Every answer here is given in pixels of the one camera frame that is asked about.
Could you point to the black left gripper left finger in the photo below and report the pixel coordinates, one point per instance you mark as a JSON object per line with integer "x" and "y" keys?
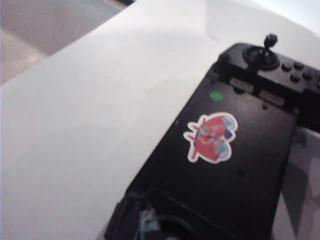
{"x": 144, "y": 225}

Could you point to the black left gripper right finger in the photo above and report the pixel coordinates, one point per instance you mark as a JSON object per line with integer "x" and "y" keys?
{"x": 155, "y": 227}

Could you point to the black remote control with sticker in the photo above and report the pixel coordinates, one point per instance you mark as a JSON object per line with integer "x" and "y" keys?
{"x": 225, "y": 175}

